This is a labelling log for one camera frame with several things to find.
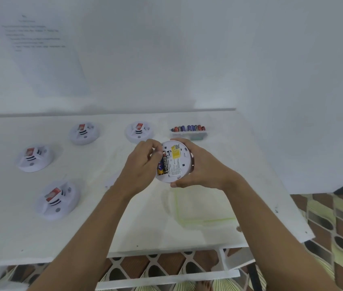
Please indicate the person's left hand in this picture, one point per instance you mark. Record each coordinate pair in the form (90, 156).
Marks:
(138, 169)

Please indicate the person's right hand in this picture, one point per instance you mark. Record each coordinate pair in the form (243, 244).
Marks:
(211, 172)

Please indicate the white detector mounting plate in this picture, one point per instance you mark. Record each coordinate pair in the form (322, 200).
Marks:
(109, 183)

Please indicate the white round smoke detector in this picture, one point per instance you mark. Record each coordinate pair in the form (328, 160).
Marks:
(33, 165)
(56, 209)
(135, 134)
(83, 139)
(176, 166)

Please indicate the large green-rimmed clear lid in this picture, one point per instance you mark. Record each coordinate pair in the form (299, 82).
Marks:
(207, 209)

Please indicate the row of batteries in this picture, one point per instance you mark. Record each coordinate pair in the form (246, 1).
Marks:
(189, 128)

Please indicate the small clear plastic container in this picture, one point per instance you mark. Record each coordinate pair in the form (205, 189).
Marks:
(179, 134)

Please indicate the person's left forearm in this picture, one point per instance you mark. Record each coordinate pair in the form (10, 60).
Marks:
(83, 245)

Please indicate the person's right forearm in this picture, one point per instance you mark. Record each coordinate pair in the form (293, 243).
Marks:
(274, 239)

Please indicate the black metal leg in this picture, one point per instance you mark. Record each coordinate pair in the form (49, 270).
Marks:
(255, 278)

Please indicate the printed white paper sheet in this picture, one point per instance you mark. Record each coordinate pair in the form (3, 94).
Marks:
(47, 72)

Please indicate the white metal table frame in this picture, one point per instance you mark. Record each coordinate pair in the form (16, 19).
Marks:
(159, 280)

